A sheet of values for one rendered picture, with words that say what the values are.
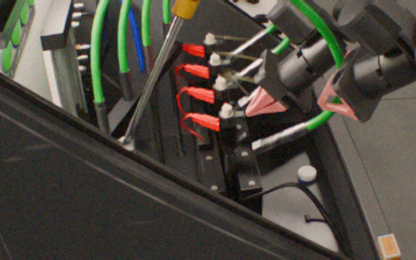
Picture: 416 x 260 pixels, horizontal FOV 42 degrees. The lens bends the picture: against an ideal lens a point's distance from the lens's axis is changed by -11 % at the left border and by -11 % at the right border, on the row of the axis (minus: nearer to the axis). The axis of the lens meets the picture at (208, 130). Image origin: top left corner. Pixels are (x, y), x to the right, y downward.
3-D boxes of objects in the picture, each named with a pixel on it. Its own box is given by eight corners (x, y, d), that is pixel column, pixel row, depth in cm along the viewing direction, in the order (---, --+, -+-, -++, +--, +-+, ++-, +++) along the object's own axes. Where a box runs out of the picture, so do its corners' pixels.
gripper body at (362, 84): (328, 89, 73) (363, 71, 66) (358, 42, 77) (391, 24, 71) (359, 125, 74) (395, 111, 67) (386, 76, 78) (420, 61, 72)
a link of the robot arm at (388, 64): (433, 84, 64) (441, 50, 66) (398, 46, 62) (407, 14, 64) (398, 99, 70) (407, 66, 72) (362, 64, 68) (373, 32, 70)
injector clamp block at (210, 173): (261, 243, 111) (263, 186, 102) (209, 250, 110) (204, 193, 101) (237, 133, 138) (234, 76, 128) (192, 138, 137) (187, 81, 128)
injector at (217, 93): (245, 179, 116) (242, 88, 103) (219, 183, 116) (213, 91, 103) (242, 169, 118) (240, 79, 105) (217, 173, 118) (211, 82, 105)
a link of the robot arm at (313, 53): (351, 58, 84) (352, 42, 89) (320, 25, 83) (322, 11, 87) (320, 84, 88) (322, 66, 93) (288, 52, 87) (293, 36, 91)
